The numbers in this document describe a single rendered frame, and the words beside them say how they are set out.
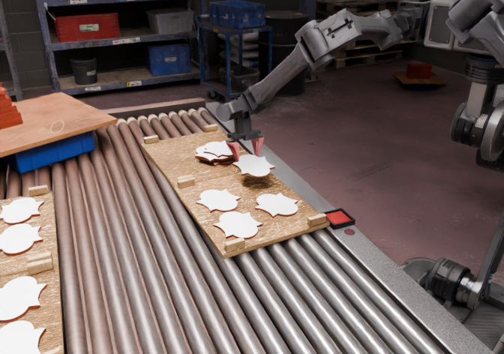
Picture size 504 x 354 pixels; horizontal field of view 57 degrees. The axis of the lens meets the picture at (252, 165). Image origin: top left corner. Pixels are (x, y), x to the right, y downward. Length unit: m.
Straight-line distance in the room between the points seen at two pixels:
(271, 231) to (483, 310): 1.24
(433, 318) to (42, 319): 0.89
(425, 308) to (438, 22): 0.89
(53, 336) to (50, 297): 0.13
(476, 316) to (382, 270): 1.05
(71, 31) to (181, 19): 1.26
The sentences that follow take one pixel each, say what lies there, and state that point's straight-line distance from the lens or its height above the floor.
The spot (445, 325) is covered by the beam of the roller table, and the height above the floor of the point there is 0.91.
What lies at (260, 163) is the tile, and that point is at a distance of 1.57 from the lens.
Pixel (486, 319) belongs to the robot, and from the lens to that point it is 2.30.
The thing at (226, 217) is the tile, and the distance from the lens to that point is 1.40.
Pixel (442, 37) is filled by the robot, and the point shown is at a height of 1.41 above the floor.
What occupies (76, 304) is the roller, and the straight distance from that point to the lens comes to 1.22.
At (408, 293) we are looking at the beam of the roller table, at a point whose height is 0.91.
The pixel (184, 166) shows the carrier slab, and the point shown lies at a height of 0.94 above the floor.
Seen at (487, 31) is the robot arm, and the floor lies 1.53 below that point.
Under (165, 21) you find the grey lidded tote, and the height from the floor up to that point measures 0.78.
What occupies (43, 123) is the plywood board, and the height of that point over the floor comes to 1.04.
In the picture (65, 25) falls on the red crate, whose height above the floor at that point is 0.83.
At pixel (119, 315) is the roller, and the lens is 1.16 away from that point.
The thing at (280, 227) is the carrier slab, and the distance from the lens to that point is 1.37.
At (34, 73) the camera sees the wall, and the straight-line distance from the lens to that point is 6.29.
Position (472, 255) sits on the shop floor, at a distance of 3.08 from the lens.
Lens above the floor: 1.71
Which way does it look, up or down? 27 degrees down
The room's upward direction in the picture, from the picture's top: straight up
